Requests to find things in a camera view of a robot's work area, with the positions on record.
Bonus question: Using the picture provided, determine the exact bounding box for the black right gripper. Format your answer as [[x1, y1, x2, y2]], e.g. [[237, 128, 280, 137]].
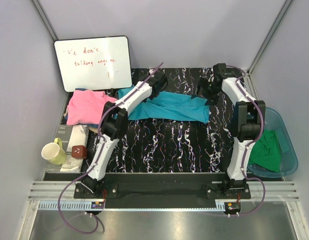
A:
[[191, 77, 221, 107]]

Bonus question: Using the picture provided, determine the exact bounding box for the teal t shirt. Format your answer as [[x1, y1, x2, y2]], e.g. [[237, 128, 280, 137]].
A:
[[128, 91, 209, 124]]

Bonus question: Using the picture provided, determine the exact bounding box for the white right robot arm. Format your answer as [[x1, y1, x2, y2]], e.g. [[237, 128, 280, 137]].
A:
[[192, 63, 266, 198]]

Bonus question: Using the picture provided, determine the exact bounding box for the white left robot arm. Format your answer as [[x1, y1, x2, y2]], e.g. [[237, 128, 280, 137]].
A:
[[80, 72, 168, 198]]

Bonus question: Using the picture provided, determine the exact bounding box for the white dry erase board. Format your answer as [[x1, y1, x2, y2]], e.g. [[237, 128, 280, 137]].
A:
[[54, 35, 132, 93]]

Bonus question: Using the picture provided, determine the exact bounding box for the teal plastic basin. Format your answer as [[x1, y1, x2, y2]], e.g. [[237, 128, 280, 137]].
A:
[[247, 107, 299, 178]]

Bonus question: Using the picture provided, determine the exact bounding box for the pink folded t shirt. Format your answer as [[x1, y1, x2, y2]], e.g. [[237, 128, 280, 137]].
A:
[[66, 89, 117, 126]]

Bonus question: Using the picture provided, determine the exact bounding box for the beige folded t shirt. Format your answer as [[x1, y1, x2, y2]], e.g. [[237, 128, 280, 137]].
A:
[[88, 126, 98, 134]]

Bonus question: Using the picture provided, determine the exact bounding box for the green t shirt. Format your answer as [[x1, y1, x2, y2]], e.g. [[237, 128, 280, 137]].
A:
[[248, 129, 281, 173]]

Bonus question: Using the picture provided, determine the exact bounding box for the black white manual booklet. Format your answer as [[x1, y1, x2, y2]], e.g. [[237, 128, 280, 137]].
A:
[[48, 125, 89, 173]]

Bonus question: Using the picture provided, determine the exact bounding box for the brown cube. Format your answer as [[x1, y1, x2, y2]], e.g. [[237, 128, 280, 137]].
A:
[[71, 145, 88, 160]]

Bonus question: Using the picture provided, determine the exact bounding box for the yellow green mug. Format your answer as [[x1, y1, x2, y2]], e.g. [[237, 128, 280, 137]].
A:
[[41, 138, 67, 166]]

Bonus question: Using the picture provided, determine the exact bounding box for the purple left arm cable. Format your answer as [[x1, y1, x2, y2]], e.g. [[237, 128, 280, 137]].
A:
[[56, 62, 165, 236]]

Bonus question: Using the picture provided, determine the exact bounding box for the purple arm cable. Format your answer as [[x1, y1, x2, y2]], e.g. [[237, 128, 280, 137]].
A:
[[56, 62, 165, 236], [201, 64, 267, 218]]

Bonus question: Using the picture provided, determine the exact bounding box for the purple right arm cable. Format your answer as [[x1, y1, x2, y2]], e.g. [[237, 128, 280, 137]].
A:
[[201, 64, 267, 218]]

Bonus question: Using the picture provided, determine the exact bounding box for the aluminium frame rail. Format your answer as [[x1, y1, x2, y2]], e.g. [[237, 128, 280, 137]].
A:
[[28, 181, 299, 202]]

